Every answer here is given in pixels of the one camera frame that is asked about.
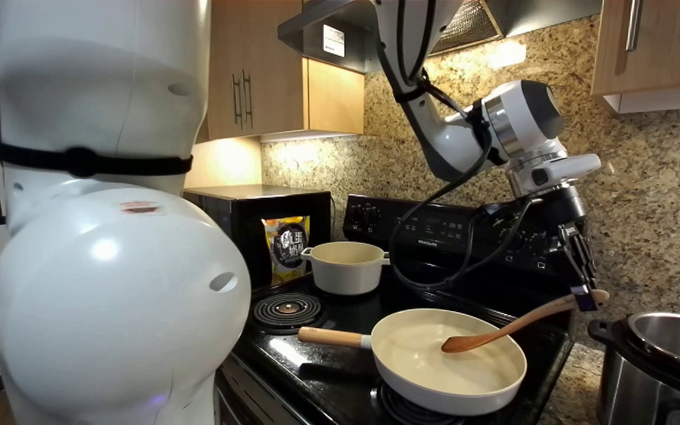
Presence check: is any stainless steel pressure cooker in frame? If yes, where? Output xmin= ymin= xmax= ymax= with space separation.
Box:
xmin=587 ymin=309 xmax=680 ymax=425

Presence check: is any black microwave oven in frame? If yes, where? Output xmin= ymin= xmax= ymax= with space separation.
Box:
xmin=182 ymin=184 xmax=336 ymax=293

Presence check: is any black electric stove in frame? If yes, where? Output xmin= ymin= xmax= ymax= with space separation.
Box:
xmin=213 ymin=194 xmax=586 ymax=425

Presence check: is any white two-handled pot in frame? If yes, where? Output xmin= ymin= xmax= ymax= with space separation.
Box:
xmin=300 ymin=237 xmax=395 ymax=296

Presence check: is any wooden upper cabinet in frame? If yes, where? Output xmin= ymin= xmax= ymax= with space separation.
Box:
xmin=593 ymin=0 xmax=680 ymax=116
xmin=196 ymin=0 xmax=367 ymax=143

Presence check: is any wooden cooking spatula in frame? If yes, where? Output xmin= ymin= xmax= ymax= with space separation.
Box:
xmin=438 ymin=287 xmax=612 ymax=354

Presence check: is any yellow black snack bag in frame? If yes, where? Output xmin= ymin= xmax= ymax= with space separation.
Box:
xmin=262 ymin=215 xmax=314 ymax=289

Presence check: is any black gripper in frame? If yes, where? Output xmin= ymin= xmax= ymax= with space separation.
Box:
xmin=543 ymin=181 xmax=602 ymax=313

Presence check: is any steel range hood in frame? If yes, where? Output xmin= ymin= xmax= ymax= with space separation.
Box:
xmin=275 ymin=0 xmax=602 ymax=77

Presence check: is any white frying pan wooden handle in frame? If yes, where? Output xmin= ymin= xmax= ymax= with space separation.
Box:
xmin=297 ymin=306 xmax=528 ymax=417

